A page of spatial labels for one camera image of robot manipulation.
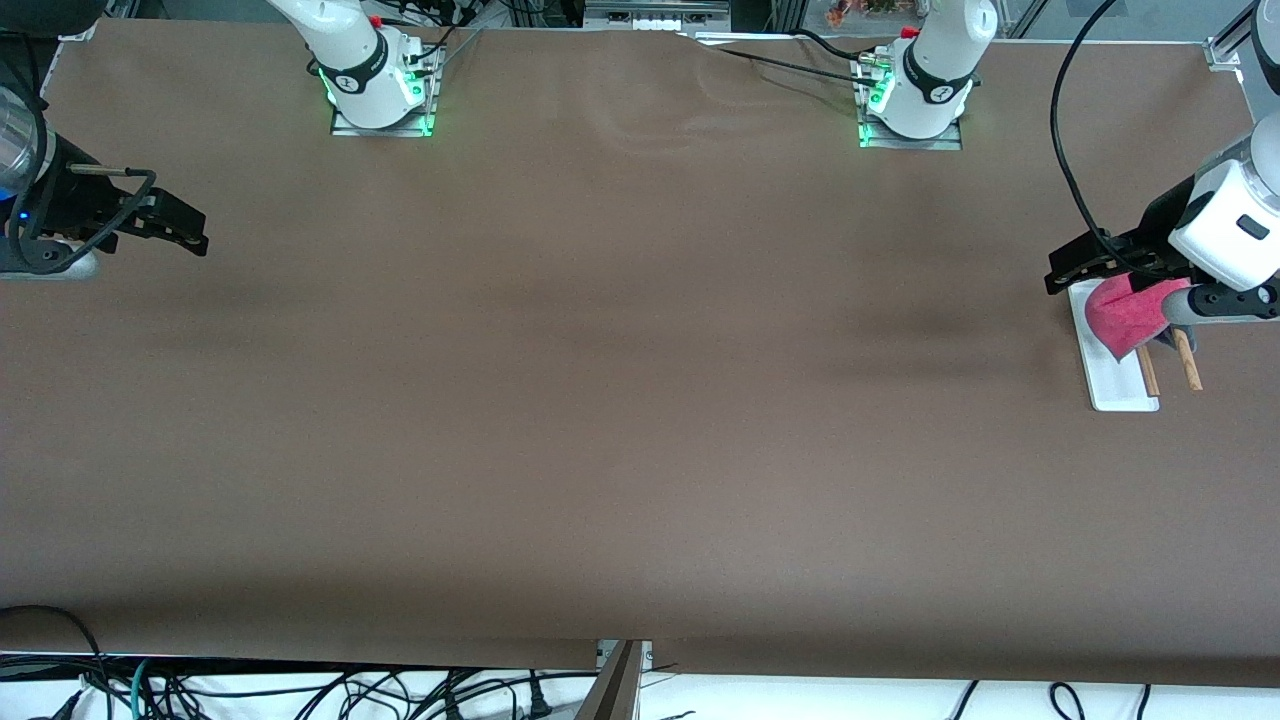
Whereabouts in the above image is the grey metal rail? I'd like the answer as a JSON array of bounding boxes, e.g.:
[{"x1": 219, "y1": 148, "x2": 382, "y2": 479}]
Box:
[{"x1": 585, "y1": 0, "x2": 731, "y2": 31}]

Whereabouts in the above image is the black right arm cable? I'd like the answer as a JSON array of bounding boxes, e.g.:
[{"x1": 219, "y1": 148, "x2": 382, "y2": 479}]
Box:
[{"x1": 5, "y1": 165, "x2": 159, "y2": 273}]

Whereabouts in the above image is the thick black cable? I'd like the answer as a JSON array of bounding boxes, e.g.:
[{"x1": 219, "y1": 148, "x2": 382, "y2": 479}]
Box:
[{"x1": 0, "y1": 605, "x2": 113, "y2": 720}]

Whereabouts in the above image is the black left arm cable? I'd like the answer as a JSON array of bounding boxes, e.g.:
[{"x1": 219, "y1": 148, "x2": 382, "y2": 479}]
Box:
[{"x1": 1050, "y1": 0, "x2": 1151, "y2": 276}]

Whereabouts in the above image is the short black table cable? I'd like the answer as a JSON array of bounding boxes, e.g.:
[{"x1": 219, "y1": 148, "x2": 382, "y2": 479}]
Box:
[{"x1": 790, "y1": 28, "x2": 881, "y2": 63}]

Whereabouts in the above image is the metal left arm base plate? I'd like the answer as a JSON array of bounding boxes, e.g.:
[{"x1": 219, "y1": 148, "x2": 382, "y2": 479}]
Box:
[{"x1": 855, "y1": 55, "x2": 964, "y2": 151}]

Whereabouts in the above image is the pink and grey towel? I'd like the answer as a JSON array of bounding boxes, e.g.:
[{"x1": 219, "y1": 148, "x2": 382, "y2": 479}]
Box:
[{"x1": 1088, "y1": 272, "x2": 1193, "y2": 363}]

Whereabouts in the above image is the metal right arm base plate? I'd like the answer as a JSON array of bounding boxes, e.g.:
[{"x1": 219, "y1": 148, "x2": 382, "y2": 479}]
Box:
[{"x1": 330, "y1": 35, "x2": 441, "y2": 138}]

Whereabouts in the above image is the orange red clutter pile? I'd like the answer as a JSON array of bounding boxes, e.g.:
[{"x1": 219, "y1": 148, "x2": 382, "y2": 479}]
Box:
[{"x1": 825, "y1": 0, "x2": 926, "y2": 26}]

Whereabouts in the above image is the black cable tangle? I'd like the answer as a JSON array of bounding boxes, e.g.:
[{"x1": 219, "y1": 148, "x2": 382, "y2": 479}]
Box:
[{"x1": 150, "y1": 665, "x2": 601, "y2": 720}]

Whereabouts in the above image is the grey plug cable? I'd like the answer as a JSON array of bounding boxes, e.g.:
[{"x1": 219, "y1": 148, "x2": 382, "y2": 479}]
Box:
[{"x1": 25, "y1": 688, "x2": 86, "y2": 720}]

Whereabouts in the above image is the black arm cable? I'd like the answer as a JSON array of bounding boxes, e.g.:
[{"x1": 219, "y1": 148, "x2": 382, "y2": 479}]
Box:
[
  {"x1": 1050, "y1": 0, "x2": 1151, "y2": 276},
  {"x1": 5, "y1": 165, "x2": 159, "y2": 273}
]

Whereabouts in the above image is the metal corner bracket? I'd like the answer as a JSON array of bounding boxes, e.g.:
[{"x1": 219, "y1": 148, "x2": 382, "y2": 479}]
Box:
[{"x1": 597, "y1": 640, "x2": 654, "y2": 673}]

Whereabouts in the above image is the long black table cable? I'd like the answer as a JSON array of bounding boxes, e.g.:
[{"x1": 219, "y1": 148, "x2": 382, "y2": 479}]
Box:
[{"x1": 680, "y1": 33, "x2": 886, "y2": 91}]

